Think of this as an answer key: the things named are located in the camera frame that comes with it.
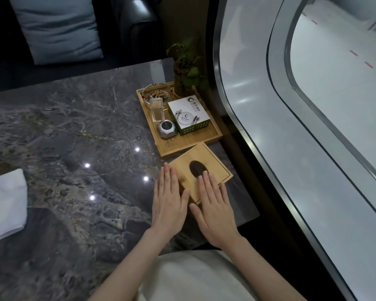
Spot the person's left hand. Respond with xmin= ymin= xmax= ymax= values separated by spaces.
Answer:
xmin=152 ymin=162 xmax=190 ymax=231

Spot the person's right hand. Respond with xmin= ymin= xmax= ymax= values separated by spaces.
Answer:
xmin=189 ymin=172 xmax=242 ymax=249

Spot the person's left forearm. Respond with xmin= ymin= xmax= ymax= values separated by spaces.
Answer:
xmin=95 ymin=228 xmax=177 ymax=301

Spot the person's right forearm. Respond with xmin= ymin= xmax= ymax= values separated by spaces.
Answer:
xmin=209 ymin=236 xmax=314 ymax=301

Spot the wooden tissue box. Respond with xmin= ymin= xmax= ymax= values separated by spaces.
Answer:
xmin=169 ymin=142 xmax=234 ymax=205

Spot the wooden tray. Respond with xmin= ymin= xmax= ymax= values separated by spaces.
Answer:
xmin=136 ymin=85 xmax=223 ymax=159

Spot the silver faceted call button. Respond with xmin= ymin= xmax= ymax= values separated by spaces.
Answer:
xmin=157 ymin=120 xmax=178 ymax=140

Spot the person's white garment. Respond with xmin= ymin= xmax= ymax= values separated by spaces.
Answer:
xmin=138 ymin=250 xmax=264 ymax=301

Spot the clear glass toothpick holder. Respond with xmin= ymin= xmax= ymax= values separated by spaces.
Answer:
xmin=149 ymin=98 xmax=166 ymax=124

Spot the white and green box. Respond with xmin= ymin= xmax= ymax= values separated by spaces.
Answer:
xmin=168 ymin=96 xmax=214 ymax=136

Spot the glass ashtray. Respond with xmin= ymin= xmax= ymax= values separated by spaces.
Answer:
xmin=142 ymin=82 xmax=175 ymax=107

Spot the clear glass vase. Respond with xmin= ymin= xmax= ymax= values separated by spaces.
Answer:
xmin=174 ymin=59 xmax=195 ymax=97

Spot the green leafy plant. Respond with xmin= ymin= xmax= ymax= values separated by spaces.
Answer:
xmin=166 ymin=36 xmax=207 ymax=91

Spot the white folded towel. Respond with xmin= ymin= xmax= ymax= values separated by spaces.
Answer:
xmin=0 ymin=168 xmax=28 ymax=245

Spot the black leather sofa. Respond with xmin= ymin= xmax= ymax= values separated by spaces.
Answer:
xmin=0 ymin=0 xmax=207 ymax=94

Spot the light blue cushion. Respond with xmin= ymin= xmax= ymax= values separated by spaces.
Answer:
xmin=7 ymin=0 xmax=104 ymax=65

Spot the curved grey window frame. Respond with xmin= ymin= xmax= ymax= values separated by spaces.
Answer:
xmin=207 ymin=0 xmax=376 ymax=301

